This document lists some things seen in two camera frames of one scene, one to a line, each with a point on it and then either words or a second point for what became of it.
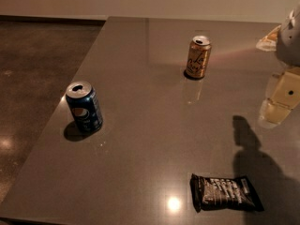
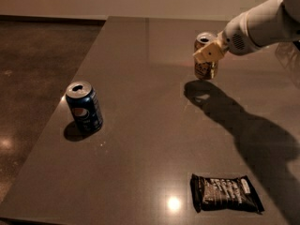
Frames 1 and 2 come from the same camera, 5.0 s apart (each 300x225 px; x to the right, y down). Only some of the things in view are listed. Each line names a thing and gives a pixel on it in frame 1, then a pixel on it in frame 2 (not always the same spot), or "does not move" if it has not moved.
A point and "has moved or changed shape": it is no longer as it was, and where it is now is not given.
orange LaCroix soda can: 198,57 has moved or changed shape
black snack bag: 211,193 does not move
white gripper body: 289,44 → 234,37
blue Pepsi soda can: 85,107 does not move
